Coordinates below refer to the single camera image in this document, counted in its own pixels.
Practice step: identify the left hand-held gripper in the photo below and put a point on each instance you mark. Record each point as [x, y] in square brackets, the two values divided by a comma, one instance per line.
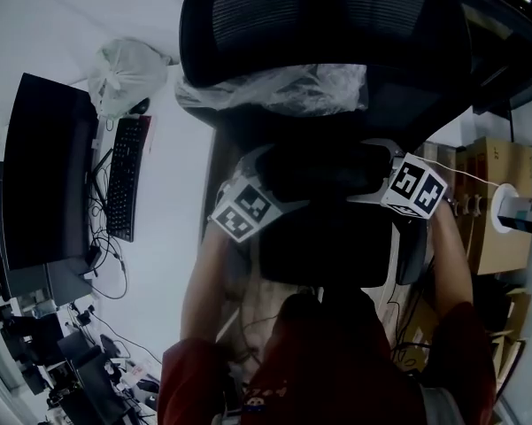
[248, 206]

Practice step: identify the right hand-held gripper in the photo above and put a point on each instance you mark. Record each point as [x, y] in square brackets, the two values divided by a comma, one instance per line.
[418, 184]

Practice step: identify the clear plastic bag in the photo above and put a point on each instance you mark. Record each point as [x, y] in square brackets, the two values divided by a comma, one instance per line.
[292, 89]

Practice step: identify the black mesh office chair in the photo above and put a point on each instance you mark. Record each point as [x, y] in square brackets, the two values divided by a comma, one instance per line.
[318, 25]

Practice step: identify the person's left forearm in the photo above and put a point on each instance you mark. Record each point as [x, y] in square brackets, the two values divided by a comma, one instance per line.
[205, 281]

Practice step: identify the person's right forearm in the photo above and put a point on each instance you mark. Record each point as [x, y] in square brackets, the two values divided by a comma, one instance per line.
[451, 264]

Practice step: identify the white tied plastic bag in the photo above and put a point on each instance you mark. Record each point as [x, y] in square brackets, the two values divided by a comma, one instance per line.
[124, 75]

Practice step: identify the large cardboard box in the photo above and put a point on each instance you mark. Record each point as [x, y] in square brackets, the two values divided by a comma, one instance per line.
[498, 237]

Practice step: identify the black keyboard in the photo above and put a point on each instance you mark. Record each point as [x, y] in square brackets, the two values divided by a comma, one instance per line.
[124, 175]

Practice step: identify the black computer mouse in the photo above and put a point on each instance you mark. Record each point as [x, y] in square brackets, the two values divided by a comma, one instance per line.
[141, 105]

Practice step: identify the low cardboard box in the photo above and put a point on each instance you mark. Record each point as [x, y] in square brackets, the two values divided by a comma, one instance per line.
[515, 326]

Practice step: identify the person's red garment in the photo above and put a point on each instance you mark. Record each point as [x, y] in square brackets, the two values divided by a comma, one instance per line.
[327, 370]

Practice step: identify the grey monitor stand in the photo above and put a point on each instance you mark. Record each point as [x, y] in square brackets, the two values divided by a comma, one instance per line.
[68, 283]

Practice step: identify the black computer monitor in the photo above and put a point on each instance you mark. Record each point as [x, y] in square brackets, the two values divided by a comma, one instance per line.
[44, 171]

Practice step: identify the small black monitor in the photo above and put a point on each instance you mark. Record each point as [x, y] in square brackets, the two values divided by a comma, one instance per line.
[95, 383]

